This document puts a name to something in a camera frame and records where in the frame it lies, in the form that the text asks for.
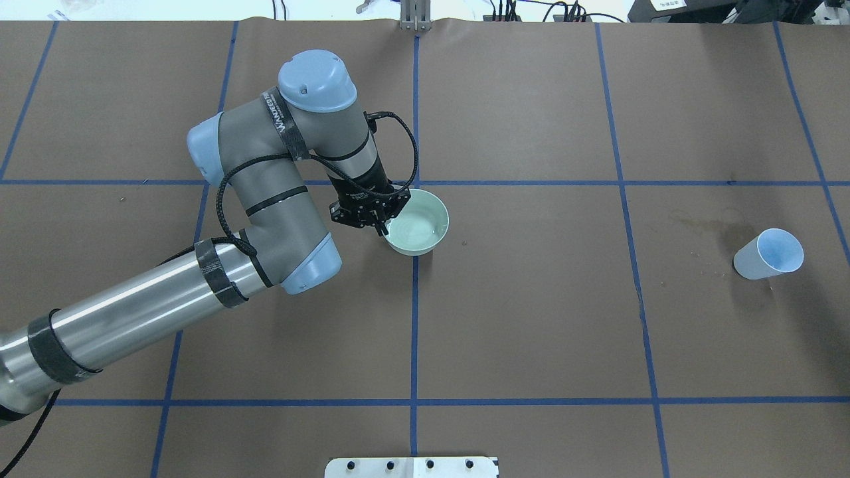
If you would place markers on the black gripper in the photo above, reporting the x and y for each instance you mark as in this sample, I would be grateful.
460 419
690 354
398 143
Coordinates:
360 190

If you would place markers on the pale green ceramic bowl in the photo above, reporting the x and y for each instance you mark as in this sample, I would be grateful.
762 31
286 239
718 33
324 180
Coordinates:
420 226

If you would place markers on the light blue plastic cup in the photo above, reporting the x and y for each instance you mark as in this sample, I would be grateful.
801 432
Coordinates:
773 252

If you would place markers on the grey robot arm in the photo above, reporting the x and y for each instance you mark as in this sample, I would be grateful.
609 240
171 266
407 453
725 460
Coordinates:
272 231

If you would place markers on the brown paper table cover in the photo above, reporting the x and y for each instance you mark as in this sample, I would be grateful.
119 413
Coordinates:
582 317

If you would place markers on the grey metal bracket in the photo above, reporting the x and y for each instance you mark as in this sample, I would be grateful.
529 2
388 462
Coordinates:
415 15

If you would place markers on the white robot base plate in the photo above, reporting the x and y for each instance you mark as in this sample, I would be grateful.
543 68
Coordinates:
436 466

